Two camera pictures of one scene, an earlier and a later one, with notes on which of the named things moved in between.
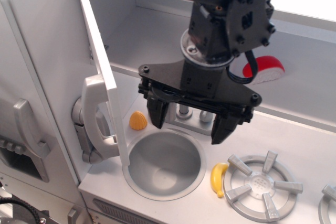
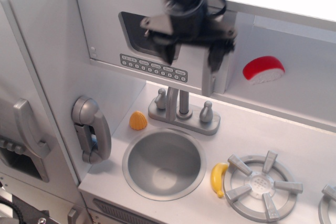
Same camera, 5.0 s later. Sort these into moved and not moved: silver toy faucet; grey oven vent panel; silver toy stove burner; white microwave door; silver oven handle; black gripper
Moved: black gripper; white microwave door
Not moved: silver oven handle; silver toy stove burner; silver toy faucet; grey oven vent panel
